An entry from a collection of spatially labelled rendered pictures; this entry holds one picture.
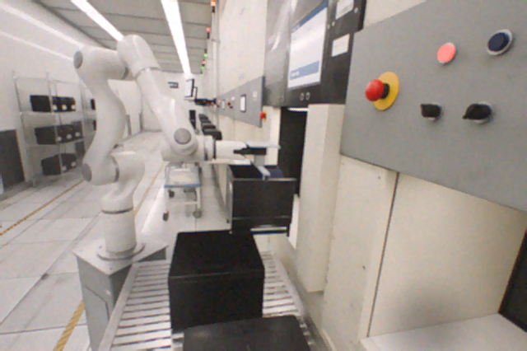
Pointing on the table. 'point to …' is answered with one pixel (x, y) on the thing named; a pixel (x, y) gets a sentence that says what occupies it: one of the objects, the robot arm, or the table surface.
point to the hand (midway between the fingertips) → (259, 149)
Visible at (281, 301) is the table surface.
